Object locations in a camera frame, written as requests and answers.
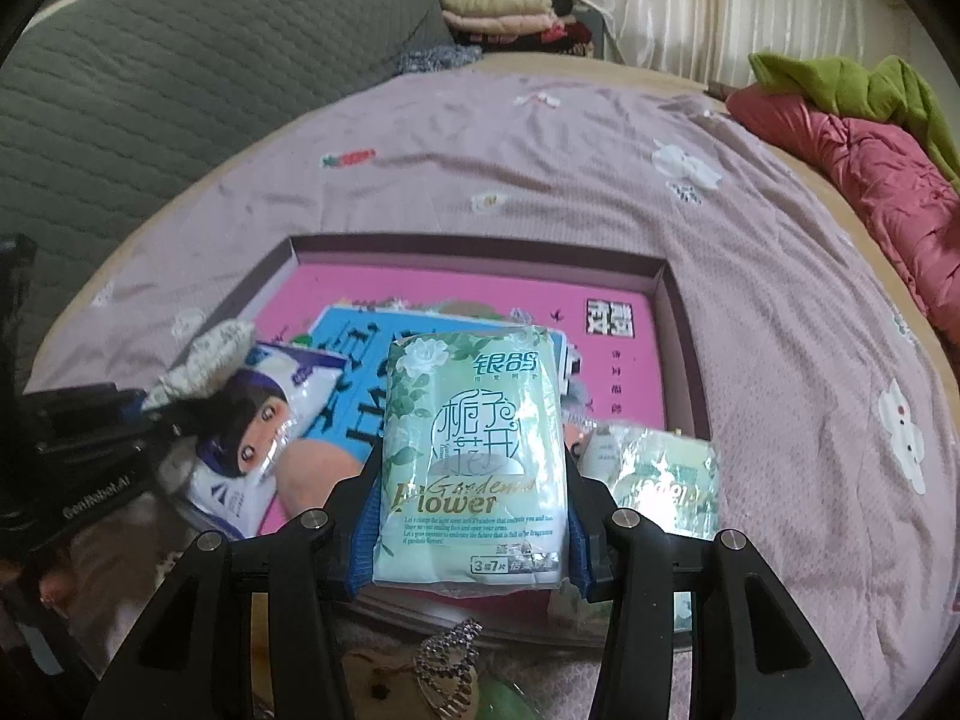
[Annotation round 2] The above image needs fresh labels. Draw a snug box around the beige folded blanket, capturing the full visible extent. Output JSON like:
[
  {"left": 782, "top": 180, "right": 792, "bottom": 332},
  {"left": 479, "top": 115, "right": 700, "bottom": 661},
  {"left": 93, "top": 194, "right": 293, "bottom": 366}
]
[{"left": 437, "top": 0, "right": 552, "bottom": 20}]

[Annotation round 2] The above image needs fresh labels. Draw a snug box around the grey quilted headboard cover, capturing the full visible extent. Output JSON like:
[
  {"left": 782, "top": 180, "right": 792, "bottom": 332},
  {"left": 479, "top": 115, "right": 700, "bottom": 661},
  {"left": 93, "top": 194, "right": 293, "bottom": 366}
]
[{"left": 0, "top": 0, "right": 458, "bottom": 391}]

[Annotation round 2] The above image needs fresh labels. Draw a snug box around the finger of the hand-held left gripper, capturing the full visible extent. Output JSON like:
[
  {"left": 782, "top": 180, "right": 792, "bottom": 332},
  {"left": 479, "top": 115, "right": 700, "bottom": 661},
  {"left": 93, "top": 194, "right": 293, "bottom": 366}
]
[{"left": 22, "top": 384, "right": 192, "bottom": 458}]

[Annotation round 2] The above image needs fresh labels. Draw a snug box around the blue book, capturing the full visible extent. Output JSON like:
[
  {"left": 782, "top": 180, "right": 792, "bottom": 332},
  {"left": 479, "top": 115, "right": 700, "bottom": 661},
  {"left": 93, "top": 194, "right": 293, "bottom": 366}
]
[{"left": 300, "top": 306, "right": 571, "bottom": 466}]

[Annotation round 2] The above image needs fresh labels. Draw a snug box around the pink quilt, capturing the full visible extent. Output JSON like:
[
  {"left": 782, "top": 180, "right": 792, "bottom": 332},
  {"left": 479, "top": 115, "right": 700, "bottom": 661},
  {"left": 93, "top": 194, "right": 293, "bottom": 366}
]
[{"left": 724, "top": 86, "right": 960, "bottom": 350}]

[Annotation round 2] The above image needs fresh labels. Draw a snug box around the pink book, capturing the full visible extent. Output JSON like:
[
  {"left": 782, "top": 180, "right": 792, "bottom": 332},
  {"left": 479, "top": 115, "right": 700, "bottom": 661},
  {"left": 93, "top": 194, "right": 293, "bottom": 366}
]
[{"left": 240, "top": 262, "right": 668, "bottom": 616}]

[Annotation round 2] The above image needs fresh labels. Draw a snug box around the blue patterned cloth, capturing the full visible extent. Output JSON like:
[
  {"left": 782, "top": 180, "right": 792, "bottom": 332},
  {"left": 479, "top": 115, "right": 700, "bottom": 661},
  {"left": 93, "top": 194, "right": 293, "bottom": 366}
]
[{"left": 394, "top": 45, "right": 485, "bottom": 77}]

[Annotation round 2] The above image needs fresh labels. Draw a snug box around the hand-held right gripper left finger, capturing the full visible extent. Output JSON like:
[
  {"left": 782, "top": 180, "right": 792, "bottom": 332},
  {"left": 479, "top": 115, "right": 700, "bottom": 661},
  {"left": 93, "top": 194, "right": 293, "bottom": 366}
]
[{"left": 97, "top": 454, "right": 385, "bottom": 720}]

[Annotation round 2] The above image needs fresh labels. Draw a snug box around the person's left hand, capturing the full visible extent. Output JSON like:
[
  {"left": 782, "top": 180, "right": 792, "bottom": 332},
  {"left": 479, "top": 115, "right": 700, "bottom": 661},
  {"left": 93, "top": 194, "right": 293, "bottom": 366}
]
[{"left": 34, "top": 540, "right": 85, "bottom": 612}]

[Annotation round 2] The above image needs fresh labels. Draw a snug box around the shallow mauve cardboard box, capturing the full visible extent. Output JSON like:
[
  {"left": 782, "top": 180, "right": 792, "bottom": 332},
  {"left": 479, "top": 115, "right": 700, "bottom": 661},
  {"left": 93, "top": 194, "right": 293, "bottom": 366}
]
[{"left": 232, "top": 234, "right": 713, "bottom": 646}]

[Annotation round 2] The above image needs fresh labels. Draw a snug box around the green floral tissue packet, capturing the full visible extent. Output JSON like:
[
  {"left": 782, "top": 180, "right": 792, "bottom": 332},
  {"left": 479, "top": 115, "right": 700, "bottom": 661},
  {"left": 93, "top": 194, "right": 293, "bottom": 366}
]
[
  {"left": 373, "top": 324, "right": 569, "bottom": 601},
  {"left": 581, "top": 424, "right": 722, "bottom": 541}
]

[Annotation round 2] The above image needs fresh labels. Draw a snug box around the pink folded cloth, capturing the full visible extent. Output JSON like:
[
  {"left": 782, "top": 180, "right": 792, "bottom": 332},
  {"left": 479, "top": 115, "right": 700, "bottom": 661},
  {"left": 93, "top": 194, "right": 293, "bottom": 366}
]
[{"left": 442, "top": 11, "right": 560, "bottom": 38}]

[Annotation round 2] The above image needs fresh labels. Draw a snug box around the purple cartoon tissue packet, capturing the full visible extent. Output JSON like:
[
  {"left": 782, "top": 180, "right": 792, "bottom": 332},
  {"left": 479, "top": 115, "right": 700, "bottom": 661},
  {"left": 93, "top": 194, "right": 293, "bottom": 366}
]
[{"left": 180, "top": 341, "right": 350, "bottom": 541}]

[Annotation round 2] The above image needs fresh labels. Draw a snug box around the mint green soft pad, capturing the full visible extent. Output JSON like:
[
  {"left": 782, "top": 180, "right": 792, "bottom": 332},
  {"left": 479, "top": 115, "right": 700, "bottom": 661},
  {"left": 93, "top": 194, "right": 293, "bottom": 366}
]
[{"left": 480, "top": 679, "right": 560, "bottom": 720}]

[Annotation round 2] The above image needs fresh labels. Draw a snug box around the silver tiara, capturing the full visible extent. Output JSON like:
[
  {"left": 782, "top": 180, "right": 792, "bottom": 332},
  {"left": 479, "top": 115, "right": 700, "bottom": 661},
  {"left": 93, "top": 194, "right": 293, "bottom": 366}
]
[{"left": 415, "top": 617, "right": 487, "bottom": 720}]

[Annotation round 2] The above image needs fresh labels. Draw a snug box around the green cloth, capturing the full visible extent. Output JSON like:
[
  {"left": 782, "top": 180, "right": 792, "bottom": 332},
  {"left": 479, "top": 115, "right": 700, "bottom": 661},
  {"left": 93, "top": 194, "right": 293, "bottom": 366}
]
[{"left": 748, "top": 52, "right": 960, "bottom": 185}]

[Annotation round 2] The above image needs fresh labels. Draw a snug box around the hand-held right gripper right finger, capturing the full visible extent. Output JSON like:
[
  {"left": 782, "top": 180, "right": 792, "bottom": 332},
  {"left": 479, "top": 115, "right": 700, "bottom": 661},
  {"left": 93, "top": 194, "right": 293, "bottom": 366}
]
[{"left": 561, "top": 456, "right": 863, "bottom": 720}]

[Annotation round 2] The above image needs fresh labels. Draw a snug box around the grey chair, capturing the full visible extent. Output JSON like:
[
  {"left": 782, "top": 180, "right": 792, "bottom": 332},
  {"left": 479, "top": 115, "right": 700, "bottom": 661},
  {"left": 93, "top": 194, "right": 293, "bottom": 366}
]
[{"left": 577, "top": 4, "right": 612, "bottom": 61}]

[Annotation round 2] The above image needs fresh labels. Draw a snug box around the white curtain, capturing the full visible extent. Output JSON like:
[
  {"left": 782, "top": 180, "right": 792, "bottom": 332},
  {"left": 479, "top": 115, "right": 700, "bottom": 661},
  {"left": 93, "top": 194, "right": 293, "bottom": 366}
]
[{"left": 562, "top": 0, "right": 893, "bottom": 91}]

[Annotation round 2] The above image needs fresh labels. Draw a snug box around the dark red cloth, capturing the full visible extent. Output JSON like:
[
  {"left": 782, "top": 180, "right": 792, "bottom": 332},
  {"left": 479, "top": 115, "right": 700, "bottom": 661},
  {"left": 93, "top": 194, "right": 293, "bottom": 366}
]
[{"left": 454, "top": 19, "right": 597, "bottom": 57}]

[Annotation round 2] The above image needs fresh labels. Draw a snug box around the white lace cloth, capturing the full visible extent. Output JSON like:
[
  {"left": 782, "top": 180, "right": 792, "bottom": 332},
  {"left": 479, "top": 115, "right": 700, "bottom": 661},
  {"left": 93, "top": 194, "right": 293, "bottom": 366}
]
[{"left": 141, "top": 319, "right": 257, "bottom": 410}]

